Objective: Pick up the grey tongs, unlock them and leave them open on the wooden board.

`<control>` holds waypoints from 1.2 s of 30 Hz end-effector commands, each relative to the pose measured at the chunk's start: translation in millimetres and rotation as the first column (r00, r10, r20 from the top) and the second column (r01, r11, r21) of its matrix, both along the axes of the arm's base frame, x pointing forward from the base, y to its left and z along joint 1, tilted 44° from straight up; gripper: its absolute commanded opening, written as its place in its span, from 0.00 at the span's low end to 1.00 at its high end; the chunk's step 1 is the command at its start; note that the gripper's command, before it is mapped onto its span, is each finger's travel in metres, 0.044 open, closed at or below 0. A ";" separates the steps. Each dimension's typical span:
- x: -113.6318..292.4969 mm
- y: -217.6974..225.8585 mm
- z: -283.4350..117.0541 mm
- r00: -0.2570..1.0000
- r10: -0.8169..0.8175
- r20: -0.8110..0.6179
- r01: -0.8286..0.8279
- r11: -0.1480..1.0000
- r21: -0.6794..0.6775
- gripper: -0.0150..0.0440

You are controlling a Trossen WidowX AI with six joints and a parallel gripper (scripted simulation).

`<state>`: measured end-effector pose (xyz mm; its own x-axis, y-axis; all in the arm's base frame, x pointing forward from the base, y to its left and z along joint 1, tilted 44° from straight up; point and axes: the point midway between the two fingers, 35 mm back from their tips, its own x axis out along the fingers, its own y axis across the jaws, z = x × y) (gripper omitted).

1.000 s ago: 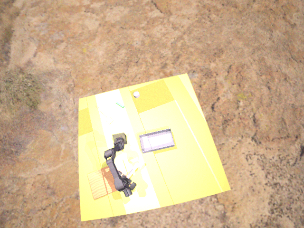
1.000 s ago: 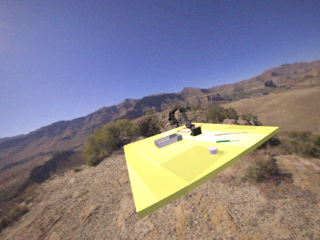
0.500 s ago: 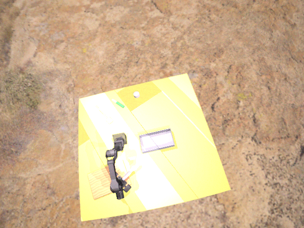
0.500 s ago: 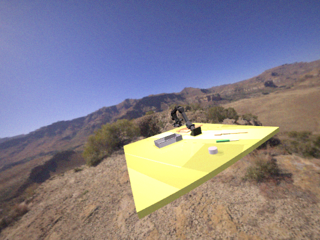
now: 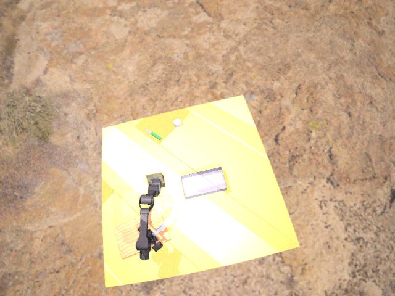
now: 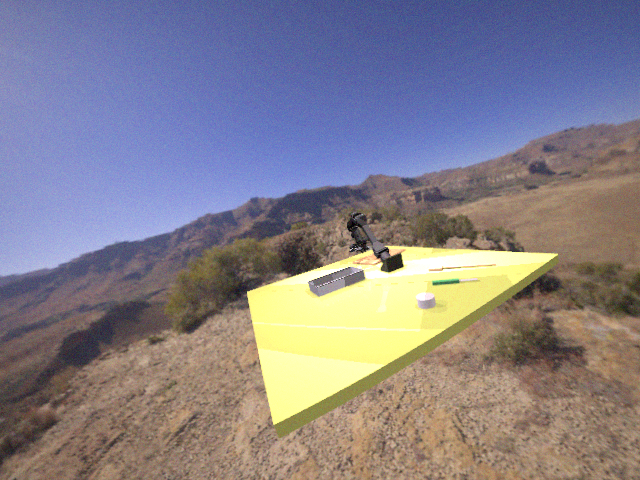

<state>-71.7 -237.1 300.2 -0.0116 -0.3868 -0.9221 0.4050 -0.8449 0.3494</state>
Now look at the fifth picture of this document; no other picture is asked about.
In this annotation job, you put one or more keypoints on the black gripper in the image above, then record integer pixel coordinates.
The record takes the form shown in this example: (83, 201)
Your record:
(157, 246)

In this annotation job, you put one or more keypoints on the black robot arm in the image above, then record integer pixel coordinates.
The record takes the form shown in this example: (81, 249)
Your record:
(143, 243)

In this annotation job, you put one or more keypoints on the short grey cylinder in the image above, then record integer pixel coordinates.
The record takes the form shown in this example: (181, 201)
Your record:
(177, 122)

